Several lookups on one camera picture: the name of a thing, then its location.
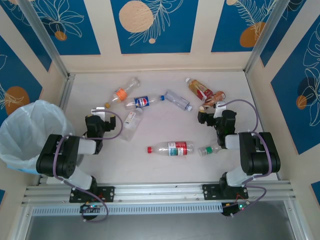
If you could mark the clear bottle white label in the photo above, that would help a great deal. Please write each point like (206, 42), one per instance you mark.
(130, 125)

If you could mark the bottle with brown label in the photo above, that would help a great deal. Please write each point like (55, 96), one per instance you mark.
(215, 97)

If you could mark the amber tea bottle red label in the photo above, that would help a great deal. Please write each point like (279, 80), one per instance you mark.
(198, 88)

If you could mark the small bottle green label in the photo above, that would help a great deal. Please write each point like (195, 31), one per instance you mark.
(208, 150)

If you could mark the clear bottle orange label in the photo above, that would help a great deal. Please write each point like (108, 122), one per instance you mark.
(120, 94)

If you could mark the clear ribbed bottle pale cap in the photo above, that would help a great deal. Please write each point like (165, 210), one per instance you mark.
(177, 99)

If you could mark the clear Pepsi bottle blue cap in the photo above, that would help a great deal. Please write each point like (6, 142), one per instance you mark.
(141, 101)

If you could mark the clear bottle red cap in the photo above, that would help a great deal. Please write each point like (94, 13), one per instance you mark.
(172, 148)

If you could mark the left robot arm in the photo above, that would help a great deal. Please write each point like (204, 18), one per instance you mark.
(55, 160)

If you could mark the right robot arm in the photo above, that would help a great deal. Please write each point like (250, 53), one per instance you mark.
(260, 155)

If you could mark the bin with white bag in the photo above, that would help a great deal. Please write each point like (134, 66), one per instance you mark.
(22, 130)

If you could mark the left controller board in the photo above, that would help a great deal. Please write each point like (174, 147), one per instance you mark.
(90, 207)

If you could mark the controller board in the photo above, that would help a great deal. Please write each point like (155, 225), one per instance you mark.
(90, 207)
(237, 207)

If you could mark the right controller board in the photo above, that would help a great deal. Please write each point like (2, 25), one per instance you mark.
(237, 207)

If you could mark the steel panel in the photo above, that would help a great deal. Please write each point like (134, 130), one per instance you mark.
(160, 228)

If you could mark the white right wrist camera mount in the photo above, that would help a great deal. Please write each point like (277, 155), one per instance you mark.
(218, 110)

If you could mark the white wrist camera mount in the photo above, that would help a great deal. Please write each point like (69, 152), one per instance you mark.
(218, 110)
(100, 110)

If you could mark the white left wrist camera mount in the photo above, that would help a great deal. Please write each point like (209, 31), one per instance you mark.
(100, 110)

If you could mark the aluminium side rail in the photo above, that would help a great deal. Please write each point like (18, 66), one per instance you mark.
(67, 90)
(250, 80)

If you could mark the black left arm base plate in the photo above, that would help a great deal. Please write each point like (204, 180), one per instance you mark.
(107, 193)

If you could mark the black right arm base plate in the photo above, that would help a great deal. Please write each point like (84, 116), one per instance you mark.
(210, 191)

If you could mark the aluminium mounting rail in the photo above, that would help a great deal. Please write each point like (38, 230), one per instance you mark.
(155, 191)

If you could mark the aluminium frame post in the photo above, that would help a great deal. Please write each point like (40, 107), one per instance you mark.
(45, 40)
(265, 37)

